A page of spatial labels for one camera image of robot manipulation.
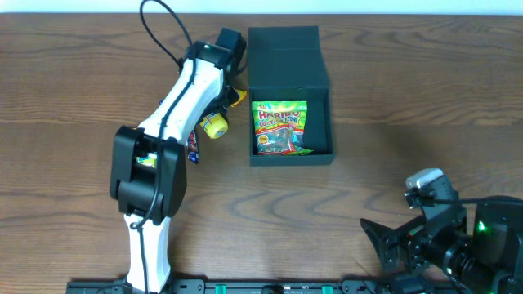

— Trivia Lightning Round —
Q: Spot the small orange candy packet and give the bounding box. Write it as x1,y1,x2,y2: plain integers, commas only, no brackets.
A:
228,88,247,107

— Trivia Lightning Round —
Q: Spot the black gift box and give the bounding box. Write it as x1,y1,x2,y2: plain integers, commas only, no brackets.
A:
248,26,335,167

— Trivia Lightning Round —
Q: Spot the yellow Mentos bottle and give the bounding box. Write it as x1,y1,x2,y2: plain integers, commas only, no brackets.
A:
199,112,229,139

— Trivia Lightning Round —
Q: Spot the green Haribo gummy bag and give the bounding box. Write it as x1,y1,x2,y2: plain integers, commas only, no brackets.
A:
252,101,312,155

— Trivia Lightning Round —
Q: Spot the dark blue chocolate bar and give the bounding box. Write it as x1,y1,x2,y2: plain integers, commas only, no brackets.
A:
186,129,199,164

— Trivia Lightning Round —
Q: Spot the green Pretz snack box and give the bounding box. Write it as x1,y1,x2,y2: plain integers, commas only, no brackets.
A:
135,153,157,168

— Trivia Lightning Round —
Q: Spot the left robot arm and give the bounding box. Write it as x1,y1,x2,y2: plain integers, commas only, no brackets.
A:
110,28,247,293

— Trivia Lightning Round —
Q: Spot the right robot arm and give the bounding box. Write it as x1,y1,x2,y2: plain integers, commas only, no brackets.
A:
360,176,522,293

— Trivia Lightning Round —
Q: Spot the black mounting rail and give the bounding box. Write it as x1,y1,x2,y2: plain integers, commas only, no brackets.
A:
65,278,479,294

